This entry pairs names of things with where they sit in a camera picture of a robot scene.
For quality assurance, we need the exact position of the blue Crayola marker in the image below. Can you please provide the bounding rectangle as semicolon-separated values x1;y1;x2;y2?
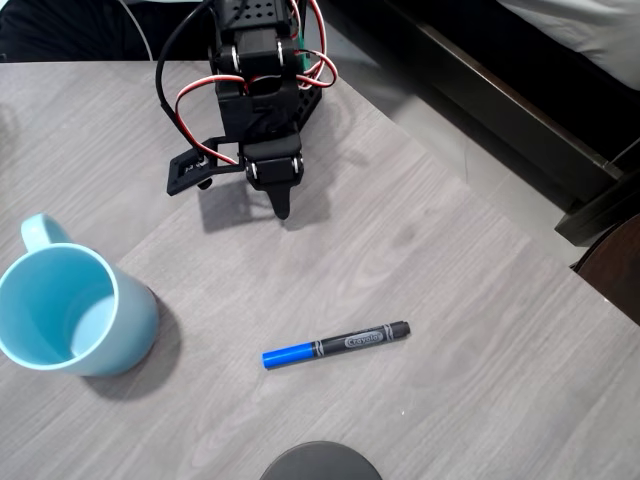
261;320;412;371

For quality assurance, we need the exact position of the light blue mug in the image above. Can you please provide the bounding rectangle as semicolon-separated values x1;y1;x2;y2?
0;213;161;378

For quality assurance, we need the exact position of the green circuit board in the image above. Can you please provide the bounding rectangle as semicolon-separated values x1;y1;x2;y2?
296;29;312;71

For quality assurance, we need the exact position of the black round object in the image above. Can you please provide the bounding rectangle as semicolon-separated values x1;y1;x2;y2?
258;440;384;480

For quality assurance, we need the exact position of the dark brown round furniture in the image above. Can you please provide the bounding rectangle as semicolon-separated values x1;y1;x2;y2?
571;213;640;327

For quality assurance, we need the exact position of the white mattress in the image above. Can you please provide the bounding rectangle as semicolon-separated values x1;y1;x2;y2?
499;0;640;92

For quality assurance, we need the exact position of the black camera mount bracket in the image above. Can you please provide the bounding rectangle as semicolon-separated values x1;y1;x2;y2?
166;134;242;197

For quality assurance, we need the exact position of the red white black servo cable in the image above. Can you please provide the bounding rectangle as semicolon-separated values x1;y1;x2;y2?
176;74;242;167
293;0;339;92

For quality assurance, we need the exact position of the thick black cable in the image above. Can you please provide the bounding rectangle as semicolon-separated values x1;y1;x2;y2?
154;0;251;151

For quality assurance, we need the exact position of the thin white cable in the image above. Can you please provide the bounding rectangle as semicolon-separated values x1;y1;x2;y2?
122;0;154;62

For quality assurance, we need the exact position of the dark wooden bed frame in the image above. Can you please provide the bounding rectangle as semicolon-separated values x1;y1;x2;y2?
319;0;640;247

